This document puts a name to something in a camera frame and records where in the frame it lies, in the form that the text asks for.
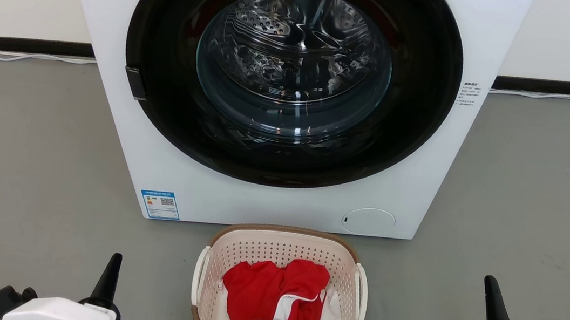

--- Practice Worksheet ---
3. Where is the black round washer door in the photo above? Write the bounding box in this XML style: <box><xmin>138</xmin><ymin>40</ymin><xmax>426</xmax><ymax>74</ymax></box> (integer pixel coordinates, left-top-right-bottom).
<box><xmin>111</xmin><ymin>0</ymin><xmax>472</xmax><ymax>208</ymax></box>

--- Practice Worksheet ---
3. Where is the cream perforated laundry basket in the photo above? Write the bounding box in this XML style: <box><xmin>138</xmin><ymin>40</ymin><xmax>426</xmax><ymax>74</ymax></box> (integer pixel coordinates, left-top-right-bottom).
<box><xmin>187</xmin><ymin>215</ymin><xmax>376</xmax><ymax>320</ymax></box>

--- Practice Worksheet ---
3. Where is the black text notice sticker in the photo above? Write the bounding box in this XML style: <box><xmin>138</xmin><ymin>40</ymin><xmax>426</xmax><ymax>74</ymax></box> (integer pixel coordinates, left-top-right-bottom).
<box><xmin>454</xmin><ymin>80</ymin><xmax>485</xmax><ymax>110</ymax></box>

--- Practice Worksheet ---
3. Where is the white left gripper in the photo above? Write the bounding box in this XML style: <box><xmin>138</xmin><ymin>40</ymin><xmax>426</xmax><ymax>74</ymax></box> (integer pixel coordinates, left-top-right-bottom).
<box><xmin>2</xmin><ymin>240</ymin><xmax>129</xmax><ymax>320</ymax></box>

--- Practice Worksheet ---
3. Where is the blue energy label sticker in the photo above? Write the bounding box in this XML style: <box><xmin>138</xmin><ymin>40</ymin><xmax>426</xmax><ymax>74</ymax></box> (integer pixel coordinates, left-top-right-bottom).
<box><xmin>138</xmin><ymin>188</ymin><xmax>184</xmax><ymax>223</ymax></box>

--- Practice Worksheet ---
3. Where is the white front-load washing machine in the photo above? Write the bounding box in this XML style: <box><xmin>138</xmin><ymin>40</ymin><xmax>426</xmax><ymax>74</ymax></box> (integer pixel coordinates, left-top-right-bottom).
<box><xmin>31</xmin><ymin>0</ymin><xmax>535</xmax><ymax>262</ymax></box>

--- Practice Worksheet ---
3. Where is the red garment with white trim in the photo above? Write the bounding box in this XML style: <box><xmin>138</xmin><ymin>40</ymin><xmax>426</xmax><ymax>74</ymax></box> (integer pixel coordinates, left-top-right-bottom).
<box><xmin>217</xmin><ymin>249</ymin><xmax>333</xmax><ymax>320</ymax></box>

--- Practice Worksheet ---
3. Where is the round white filter cover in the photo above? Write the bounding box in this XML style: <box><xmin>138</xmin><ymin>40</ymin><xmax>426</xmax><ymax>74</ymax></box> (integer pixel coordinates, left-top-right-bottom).
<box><xmin>340</xmin><ymin>204</ymin><xmax>398</xmax><ymax>240</ymax></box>

